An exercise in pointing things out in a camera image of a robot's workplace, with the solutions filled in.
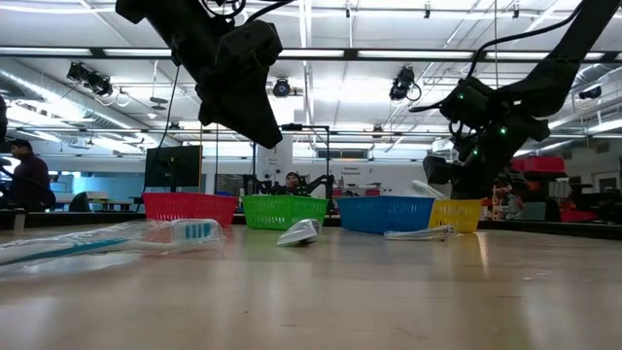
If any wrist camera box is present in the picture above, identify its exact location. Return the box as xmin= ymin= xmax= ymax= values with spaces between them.
xmin=216 ymin=18 xmax=284 ymax=73
xmin=422 ymin=155 xmax=454 ymax=186

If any hanging black cable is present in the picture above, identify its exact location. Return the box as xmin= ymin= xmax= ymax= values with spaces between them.
xmin=140 ymin=64 xmax=182 ymax=195

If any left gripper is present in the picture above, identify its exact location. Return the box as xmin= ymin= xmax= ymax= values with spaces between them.
xmin=169 ymin=28 xmax=284 ymax=149

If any white tube with black print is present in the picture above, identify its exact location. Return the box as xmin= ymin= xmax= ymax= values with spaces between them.
xmin=276 ymin=218 xmax=324 ymax=247

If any person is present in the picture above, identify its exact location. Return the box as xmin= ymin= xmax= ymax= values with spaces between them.
xmin=277 ymin=170 xmax=306 ymax=197
xmin=0 ymin=139 xmax=57 ymax=213

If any black overhead frame bar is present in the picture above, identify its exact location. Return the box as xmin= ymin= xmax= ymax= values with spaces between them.
xmin=0 ymin=46 xmax=622 ymax=63

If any black monitor on stand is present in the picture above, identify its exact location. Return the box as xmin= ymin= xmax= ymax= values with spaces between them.
xmin=144 ymin=144 xmax=203 ymax=193

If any white item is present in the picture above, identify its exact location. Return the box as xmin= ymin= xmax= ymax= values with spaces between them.
xmin=411 ymin=179 xmax=449 ymax=201

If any red plastic basket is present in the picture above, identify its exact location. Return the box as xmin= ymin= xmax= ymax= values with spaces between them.
xmin=142 ymin=192 xmax=239 ymax=228

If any blue white wrapped toothbrush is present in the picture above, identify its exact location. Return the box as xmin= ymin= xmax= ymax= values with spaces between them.
xmin=0 ymin=218 xmax=225 ymax=279

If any blue plastic basket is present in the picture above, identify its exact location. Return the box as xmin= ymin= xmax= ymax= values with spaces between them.
xmin=336 ymin=195 xmax=436 ymax=235

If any dark office chair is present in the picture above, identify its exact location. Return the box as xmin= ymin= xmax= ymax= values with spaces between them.
xmin=67 ymin=191 xmax=92 ymax=213

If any silver ventilation duct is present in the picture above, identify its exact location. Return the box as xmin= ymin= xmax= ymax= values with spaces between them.
xmin=0 ymin=57 xmax=164 ymax=147

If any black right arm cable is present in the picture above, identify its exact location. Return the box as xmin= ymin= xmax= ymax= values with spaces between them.
xmin=408 ymin=0 xmax=587 ymax=114

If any green plastic basket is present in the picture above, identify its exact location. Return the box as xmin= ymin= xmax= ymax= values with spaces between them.
xmin=241 ymin=194 xmax=330 ymax=231

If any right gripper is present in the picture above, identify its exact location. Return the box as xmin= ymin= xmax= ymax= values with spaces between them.
xmin=450 ymin=116 xmax=551 ymax=200

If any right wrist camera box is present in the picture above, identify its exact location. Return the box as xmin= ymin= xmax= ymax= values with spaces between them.
xmin=422 ymin=155 xmax=454 ymax=186

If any black background rig frame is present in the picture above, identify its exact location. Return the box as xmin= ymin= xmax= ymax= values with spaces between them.
xmin=251 ymin=123 xmax=332 ymax=195

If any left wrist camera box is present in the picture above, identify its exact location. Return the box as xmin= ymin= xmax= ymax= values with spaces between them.
xmin=216 ymin=18 xmax=284 ymax=73

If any yellow plastic basket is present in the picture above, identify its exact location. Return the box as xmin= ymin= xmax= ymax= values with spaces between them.
xmin=428 ymin=198 xmax=484 ymax=234

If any small flat clear packet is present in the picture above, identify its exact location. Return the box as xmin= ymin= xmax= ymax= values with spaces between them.
xmin=383 ymin=225 xmax=457 ymax=242

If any white pillar with signs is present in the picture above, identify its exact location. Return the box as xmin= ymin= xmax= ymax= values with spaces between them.
xmin=256 ymin=138 xmax=294 ymax=195

